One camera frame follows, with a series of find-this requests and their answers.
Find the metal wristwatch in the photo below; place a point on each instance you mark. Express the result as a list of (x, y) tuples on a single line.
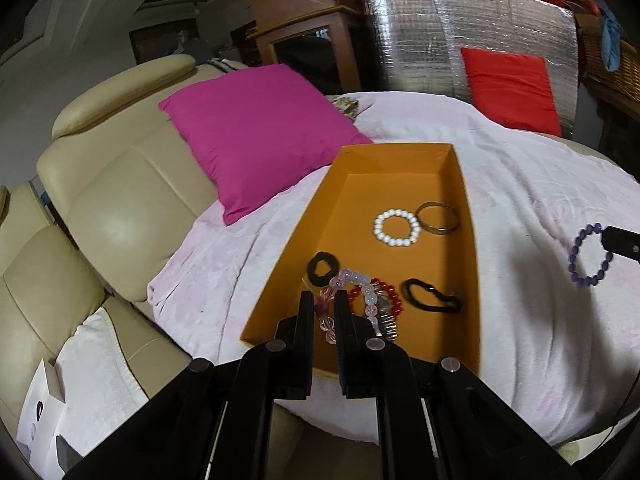
[(386, 320)]

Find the silver insulation foil sheet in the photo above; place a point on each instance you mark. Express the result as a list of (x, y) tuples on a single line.
[(419, 43)]

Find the beige leather sofa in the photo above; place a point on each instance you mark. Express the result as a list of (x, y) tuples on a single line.
[(124, 192)]

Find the patterned fabric pouch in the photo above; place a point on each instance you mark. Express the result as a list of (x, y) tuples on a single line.
[(349, 107)]

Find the blue cloth in basket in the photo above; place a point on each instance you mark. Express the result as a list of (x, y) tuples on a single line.
[(610, 43)]

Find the thick black hair scrunchie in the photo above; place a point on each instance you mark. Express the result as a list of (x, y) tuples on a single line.
[(321, 268)]

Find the silver metal bangle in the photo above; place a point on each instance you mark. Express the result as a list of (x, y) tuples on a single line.
[(437, 218)]

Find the pale pink towel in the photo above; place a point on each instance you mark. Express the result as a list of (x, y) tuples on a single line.
[(563, 357)]

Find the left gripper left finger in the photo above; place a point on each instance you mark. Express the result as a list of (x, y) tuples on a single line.
[(217, 421)]

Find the magenta pillow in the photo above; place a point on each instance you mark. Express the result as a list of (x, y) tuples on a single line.
[(257, 132)]

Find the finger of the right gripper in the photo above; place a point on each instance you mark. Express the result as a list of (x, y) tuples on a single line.
[(621, 242)]

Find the orange cardboard box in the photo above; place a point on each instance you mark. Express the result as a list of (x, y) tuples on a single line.
[(364, 181)]

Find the white paper card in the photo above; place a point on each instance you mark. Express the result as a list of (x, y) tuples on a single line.
[(36, 432)]

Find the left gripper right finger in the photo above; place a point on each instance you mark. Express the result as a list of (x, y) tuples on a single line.
[(436, 420)]

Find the red pillow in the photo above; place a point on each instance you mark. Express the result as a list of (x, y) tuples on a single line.
[(512, 90)]

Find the white cloth on sofa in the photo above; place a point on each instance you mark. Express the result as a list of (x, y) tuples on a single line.
[(100, 391)]

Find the wooden cabinet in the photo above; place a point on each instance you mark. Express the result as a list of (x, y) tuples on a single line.
[(327, 41)]

